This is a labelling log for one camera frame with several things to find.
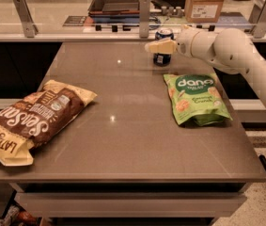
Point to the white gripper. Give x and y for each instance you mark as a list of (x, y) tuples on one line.
[(184, 43)]

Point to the blue pepsi can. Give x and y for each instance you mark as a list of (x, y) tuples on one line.
[(163, 59)]

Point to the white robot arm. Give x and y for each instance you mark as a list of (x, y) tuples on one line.
[(229, 50)]

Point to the green dang chip bag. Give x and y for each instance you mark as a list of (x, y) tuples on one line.
[(195, 97)]

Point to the brown chip bag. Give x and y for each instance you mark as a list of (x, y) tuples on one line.
[(37, 118)]

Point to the cardboard box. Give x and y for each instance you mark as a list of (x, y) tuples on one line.
[(203, 11)]

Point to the open orange grey case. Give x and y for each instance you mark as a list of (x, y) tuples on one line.
[(113, 7)]

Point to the grey table drawer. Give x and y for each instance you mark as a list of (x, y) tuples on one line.
[(130, 205)]

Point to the snack packets under table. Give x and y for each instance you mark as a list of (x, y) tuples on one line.
[(19, 217)]

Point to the middle metal glass bracket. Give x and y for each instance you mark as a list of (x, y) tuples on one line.
[(144, 12)]

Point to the metal glass bracket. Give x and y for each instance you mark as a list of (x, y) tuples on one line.
[(144, 12), (30, 29), (259, 25)]

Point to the right metal glass bracket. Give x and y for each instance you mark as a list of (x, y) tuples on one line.
[(259, 25)]

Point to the left metal glass bracket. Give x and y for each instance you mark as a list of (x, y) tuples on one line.
[(30, 29)]

